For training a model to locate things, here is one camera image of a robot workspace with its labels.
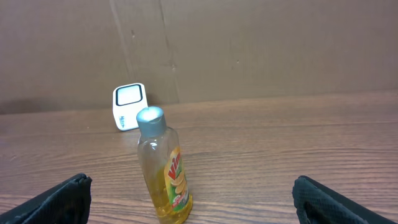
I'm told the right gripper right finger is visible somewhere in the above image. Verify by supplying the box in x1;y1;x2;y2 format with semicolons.
292;175;396;224

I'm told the yellow dish soap bottle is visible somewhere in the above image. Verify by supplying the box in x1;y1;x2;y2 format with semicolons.
136;106;193;223

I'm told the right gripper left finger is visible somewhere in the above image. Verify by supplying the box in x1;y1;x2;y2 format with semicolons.
1;173;92;224

